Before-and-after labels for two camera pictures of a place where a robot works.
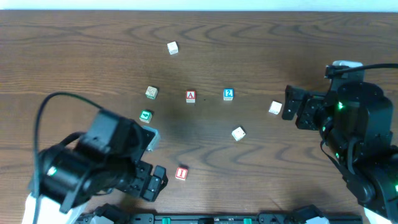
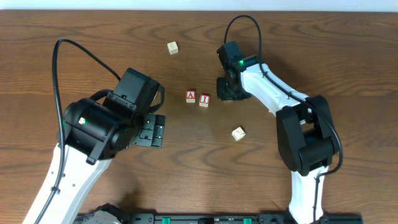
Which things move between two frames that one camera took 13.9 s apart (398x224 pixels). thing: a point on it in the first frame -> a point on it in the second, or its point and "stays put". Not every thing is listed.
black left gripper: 143,179 -> 153,131
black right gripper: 305,109 -> 224,89
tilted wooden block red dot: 238,134 stays put
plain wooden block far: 173,48 stays put
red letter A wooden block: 190,96 stays put
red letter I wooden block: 181,173 -> 204,100
